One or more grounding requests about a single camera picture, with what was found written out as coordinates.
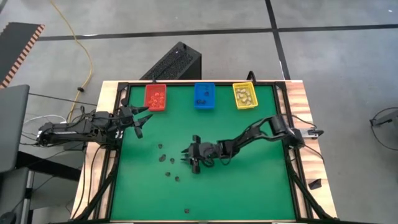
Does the grey metal stand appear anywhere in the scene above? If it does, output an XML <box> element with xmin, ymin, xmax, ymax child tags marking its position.
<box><xmin>369</xmin><ymin>109</ymin><xmax>398</xmax><ymax>128</ymax></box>

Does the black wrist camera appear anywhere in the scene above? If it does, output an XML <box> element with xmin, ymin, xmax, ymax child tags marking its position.
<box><xmin>118</xmin><ymin>110</ymin><xmax>134</xmax><ymax>126</ymax></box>
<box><xmin>203</xmin><ymin>142</ymin><xmax>220</xmax><ymax>160</ymax></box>

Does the black flat beam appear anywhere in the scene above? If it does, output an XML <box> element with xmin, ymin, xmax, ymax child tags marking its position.
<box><xmin>15</xmin><ymin>151</ymin><xmax>82</xmax><ymax>182</ymax></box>

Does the grey flat panel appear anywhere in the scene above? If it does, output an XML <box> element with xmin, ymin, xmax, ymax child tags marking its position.
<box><xmin>0</xmin><ymin>83</ymin><xmax>30</xmax><ymax>174</ymax></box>

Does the black table border rail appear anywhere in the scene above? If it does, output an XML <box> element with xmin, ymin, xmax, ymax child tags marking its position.
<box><xmin>107</xmin><ymin>80</ymin><xmax>302</xmax><ymax>223</ymax></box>

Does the black mat orange striped edge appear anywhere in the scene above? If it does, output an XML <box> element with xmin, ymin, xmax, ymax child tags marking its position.
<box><xmin>0</xmin><ymin>21</ymin><xmax>45</xmax><ymax>90</ymax></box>

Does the blue plastic basket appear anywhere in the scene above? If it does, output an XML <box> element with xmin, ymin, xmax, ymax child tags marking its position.
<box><xmin>193</xmin><ymin>82</ymin><xmax>216</xmax><ymax>110</ymax></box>

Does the yellow plastic basket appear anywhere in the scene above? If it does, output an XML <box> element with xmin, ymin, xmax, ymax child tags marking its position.
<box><xmin>231</xmin><ymin>81</ymin><xmax>259</xmax><ymax>111</ymax></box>

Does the black bent tube handle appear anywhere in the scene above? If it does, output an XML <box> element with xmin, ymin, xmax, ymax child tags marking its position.
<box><xmin>246</xmin><ymin>70</ymin><xmax>258</xmax><ymax>85</ymax></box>

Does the white cable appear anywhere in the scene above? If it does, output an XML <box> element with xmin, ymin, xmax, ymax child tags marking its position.
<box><xmin>21</xmin><ymin>113</ymin><xmax>68</xmax><ymax>139</ymax></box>

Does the red plastic basket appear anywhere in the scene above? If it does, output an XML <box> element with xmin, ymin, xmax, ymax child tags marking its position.
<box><xmin>143</xmin><ymin>83</ymin><xmax>167</xmax><ymax>112</ymax></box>

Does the green table mat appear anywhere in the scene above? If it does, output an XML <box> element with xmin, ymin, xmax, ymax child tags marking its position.
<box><xmin>110</xmin><ymin>84</ymin><xmax>297</xmax><ymax>222</ymax></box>

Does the black perforated computer tower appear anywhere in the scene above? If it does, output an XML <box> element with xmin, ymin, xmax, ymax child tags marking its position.
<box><xmin>139</xmin><ymin>41</ymin><xmax>202</xmax><ymax>81</ymax></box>

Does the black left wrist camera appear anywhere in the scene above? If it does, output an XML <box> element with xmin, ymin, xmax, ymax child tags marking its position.
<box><xmin>118</xmin><ymin>110</ymin><xmax>134</xmax><ymax>126</ymax></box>

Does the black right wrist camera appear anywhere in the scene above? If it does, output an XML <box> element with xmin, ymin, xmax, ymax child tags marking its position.
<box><xmin>203</xmin><ymin>142</ymin><xmax>220</xmax><ymax>160</ymax></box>

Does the small black wedge block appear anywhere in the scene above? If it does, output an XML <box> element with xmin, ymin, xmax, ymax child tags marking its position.
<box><xmin>308</xmin><ymin>178</ymin><xmax>323</xmax><ymax>190</ymax></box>

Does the thin black cable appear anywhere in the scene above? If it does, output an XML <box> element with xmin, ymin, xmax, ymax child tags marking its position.
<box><xmin>28</xmin><ymin>91</ymin><xmax>99</xmax><ymax>106</ymax></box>

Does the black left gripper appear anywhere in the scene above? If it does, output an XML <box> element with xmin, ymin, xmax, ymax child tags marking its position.
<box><xmin>119</xmin><ymin>98</ymin><xmax>154</xmax><ymax>140</ymax></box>

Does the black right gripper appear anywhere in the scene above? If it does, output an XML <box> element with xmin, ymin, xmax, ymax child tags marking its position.
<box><xmin>180</xmin><ymin>135</ymin><xmax>206</xmax><ymax>175</ymax></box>

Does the yellow hanging cable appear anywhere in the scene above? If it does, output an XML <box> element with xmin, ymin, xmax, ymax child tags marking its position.
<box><xmin>49</xmin><ymin>0</ymin><xmax>94</xmax><ymax>123</ymax></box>

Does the black frame strut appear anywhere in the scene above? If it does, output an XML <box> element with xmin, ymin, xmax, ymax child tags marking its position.
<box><xmin>73</xmin><ymin>149</ymin><xmax>121</xmax><ymax>222</ymax></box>
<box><xmin>285</xmin><ymin>155</ymin><xmax>335</xmax><ymax>221</ymax></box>

